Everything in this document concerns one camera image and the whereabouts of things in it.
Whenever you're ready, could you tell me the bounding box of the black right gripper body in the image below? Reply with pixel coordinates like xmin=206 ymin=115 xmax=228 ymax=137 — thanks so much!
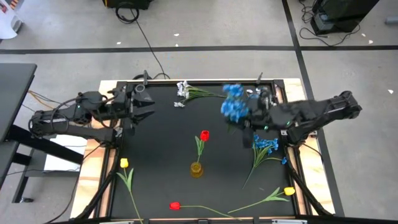
xmin=246 ymin=88 xmax=283 ymax=131

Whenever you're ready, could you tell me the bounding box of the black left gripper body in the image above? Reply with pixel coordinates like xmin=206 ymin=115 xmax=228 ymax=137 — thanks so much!
xmin=111 ymin=92 xmax=138 ymax=122

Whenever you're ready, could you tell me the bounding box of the blue artificial flower bunch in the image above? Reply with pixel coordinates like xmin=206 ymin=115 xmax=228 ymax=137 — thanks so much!
xmin=220 ymin=83 xmax=251 ymax=134
xmin=241 ymin=134 xmax=289 ymax=190

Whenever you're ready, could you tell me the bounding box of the red artificial tulip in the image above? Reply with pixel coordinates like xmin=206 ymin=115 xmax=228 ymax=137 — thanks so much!
xmin=194 ymin=129 xmax=211 ymax=166
xmin=169 ymin=201 xmax=242 ymax=221

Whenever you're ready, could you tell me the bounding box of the yellow artificial tulip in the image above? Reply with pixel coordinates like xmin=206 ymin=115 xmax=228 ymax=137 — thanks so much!
xmin=116 ymin=157 xmax=143 ymax=224
xmin=228 ymin=186 xmax=296 ymax=215

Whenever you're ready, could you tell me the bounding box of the yellow ribbed glass vase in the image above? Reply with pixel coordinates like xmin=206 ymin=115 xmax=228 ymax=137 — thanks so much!
xmin=190 ymin=161 xmax=205 ymax=179

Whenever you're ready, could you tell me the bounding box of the white floor panel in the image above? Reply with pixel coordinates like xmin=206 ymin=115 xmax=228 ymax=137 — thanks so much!
xmin=43 ymin=134 xmax=88 ymax=174

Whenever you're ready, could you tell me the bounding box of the black box on floor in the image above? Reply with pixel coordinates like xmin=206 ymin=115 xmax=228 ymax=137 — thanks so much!
xmin=102 ymin=0 xmax=154 ymax=10

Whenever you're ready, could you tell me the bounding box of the black desk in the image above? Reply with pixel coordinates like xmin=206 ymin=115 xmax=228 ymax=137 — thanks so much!
xmin=0 ymin=63 xmax=85 ymax=203

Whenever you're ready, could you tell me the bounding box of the black equipment case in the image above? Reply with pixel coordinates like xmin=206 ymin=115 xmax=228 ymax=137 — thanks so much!
xmin=310 ymin=0 xmax=381 ymax=35

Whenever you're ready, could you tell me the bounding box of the white object on floor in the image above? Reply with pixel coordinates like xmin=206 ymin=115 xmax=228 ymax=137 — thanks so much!
xmin=0 ymin=0 xmax=24 ymax=40

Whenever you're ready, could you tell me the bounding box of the black coiled floor cable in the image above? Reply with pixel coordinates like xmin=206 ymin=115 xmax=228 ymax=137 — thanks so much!
xmin=114 ymin=1 xmax=171 ymax=80

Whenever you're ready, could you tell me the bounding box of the black aluminium table frame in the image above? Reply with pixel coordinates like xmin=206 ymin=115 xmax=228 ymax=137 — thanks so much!
xmin=70 ymin=78 xmax=338 ymax=224

